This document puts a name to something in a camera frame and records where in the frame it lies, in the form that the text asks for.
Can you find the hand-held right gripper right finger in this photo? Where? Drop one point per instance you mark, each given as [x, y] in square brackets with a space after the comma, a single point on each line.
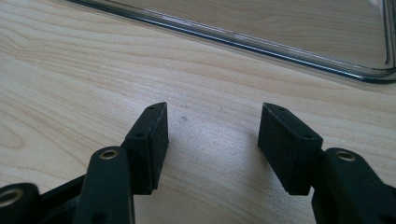
[289, 149]

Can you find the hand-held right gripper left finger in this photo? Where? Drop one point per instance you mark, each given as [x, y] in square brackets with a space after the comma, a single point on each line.
[149, 149]

